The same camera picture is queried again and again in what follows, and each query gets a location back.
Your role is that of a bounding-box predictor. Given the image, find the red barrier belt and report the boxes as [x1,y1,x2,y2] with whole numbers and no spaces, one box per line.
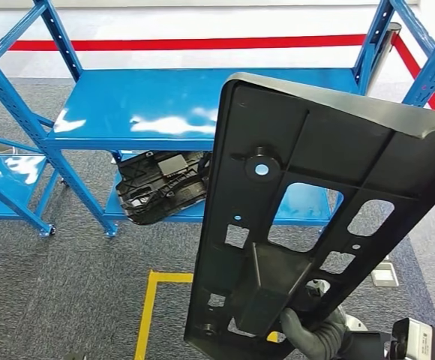
[393,33,435,113]
[0,33,366,53]

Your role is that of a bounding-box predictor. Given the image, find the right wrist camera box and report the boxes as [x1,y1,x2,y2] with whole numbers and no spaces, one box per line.
[389,317,435,360]

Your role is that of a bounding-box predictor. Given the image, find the blue metal shelf rack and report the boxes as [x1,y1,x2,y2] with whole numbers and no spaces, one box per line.
[0,0,435,239]

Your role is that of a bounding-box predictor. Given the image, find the black plastic panel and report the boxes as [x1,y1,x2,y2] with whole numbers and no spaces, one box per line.
[184,72,435,360]

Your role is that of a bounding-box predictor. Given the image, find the black ribbed plastic part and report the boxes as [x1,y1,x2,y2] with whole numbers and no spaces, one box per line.
[115,150,211,226]

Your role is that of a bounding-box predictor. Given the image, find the white square floor plate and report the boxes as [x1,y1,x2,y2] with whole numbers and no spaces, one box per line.
[370,256,400,289]

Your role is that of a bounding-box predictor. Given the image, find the yellow floor tape outline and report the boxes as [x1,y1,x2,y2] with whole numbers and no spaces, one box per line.
[134,270,279,360]

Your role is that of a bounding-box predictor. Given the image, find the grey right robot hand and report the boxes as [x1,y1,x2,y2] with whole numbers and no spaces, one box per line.
[279,279,350,360]

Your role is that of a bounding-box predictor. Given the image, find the silver stanchion post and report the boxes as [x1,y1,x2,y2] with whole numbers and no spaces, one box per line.
[365,22,402,96]

